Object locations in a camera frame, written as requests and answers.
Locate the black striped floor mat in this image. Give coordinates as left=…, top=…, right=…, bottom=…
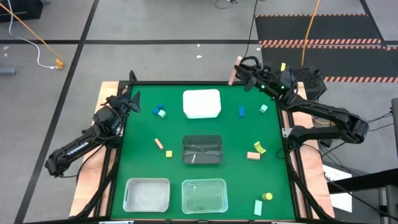
left=254, top=13, right=398, bottom=83

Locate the white floor cable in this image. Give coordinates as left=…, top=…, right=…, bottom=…
left=6, top=0, right=58, bottom=69

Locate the orange floor cable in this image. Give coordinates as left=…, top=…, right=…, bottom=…
left=0, top=2, right=65, bottom=62

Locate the grey post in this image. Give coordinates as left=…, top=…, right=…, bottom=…
left=391, top=98, right=398, bottom=150

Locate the yellow arch block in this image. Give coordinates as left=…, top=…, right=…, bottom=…
left=253, top=141, right=267, bottom=155

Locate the black cabinet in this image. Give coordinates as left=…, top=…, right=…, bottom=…
left=0, top=0, right=44, bottom=23

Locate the green table mat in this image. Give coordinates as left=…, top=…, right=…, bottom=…
left=109, top=83, right=296, bottom=220

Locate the pink wooden strip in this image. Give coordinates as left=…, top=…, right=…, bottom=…
left=228, top=55, right=243, bottom=86

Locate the black perforated box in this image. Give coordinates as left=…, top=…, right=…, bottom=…
left=294, top=67, right=328, bottom=100

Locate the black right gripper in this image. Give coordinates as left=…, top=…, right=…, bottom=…
left=234, top=61, right=282, bottom=96

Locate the white box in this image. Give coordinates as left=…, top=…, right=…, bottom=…
left=323, top=163, right=354, bottom=213

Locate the mint green rectangular block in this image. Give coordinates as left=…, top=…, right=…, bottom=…
left=253, top=199, right=263, bottom=217

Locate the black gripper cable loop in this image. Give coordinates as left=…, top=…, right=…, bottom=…
left=241, top=55, right=261, bottom=68

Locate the black hanging cable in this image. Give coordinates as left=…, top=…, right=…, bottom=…
left=244, top=0, right=259, bottom=58

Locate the black side desk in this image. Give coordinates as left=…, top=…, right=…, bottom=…
left=326, top=167, right=398, bottom=224

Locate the white opaque plastic bin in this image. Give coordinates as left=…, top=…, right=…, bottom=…
left=182, top=88, right=222, bottom=119

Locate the dark smoky plastic bin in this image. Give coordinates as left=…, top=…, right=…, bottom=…
left=182, top=134, right=224, bottom=166

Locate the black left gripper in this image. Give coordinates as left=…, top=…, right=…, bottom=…
left=106, top=90, right=142, bottom=118

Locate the yellow hanging cable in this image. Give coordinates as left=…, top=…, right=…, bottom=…
left=300, top=0, right=321, bottom=67

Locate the frosted white plastic bin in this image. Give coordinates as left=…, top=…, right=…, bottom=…
left=123, top=177, right=171, bottom=213

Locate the clear plastic bin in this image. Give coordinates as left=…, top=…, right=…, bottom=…
left=181, top=178, right=229, bottom=215

